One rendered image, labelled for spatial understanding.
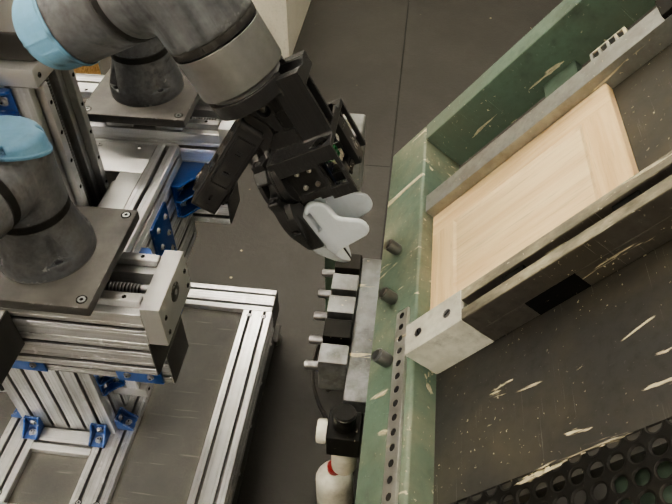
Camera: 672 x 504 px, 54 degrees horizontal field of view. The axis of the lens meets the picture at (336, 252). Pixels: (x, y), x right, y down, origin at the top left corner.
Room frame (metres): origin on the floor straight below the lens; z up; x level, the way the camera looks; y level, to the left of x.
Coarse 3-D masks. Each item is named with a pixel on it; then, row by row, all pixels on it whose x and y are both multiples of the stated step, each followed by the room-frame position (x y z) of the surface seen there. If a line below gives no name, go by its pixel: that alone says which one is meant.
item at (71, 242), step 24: (72, 216) 0.76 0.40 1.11; (0, 240) 0.71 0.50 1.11; (24, 240) 0.70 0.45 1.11; (48, 240) 0.71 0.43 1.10; (72, 240) 0.73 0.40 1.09; (96, 240) 0.78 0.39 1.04; (0, 264) 0.70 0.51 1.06; (24, 264) 0.69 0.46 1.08; (48, 264) 0.70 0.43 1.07; (72, 264) 0.71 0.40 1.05
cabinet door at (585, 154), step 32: (608, 96) 0.93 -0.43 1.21; (576, 128) 0.91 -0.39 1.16; (608, 128) 0.85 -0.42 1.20; (512, 160) 0.97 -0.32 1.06; (544, 160) 0.90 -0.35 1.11; (576, 160) 0.84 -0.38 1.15; (608, 160) 0.79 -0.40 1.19; (480, 192) 0.95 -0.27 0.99; (512, 192) 0.89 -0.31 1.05; (544, 192) 0.83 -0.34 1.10; (576, 192) 0.78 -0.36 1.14; (448, 224) 0.94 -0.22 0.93; (480, 224) 0.87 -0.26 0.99; (512, 224) 0.81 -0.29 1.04; (544, 224) 0.76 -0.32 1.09; (448, 256) 0.85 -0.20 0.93; (480, 256) 0.80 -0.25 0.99; (448, 288) 0.77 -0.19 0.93
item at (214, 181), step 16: (240, 128) 0.46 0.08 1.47; (224, 144) 0.48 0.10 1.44; (240, 144) 0.46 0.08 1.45; (256, 144) 0.46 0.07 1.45; (224, 160) 0.46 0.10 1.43; (240, 160) 0.46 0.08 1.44; (208, 176) 0.47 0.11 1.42; (224, 176) 0.46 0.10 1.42; (208, 192) 0.47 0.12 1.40; (224, 192) 0.46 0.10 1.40; (208, 208) 0.47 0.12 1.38
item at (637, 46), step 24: (648, 24) 0.98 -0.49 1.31; (624, 48) 0.98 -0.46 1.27; (648, 48) 0.96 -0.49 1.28; (600, 72) 0.97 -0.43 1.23; (624, 72) 0.96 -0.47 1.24; (552, 96) 1.01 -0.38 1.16; (576, 96) 0.97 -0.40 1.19; (528, 120) 1.01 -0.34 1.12; (552, 120) 0.98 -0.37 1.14; (504, 144) 1.00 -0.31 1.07; (480, 168) 0.99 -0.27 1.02; (432, 192) 1.04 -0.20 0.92; (456, 192) 0.99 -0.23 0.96; (432, 216) 1.00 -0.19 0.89
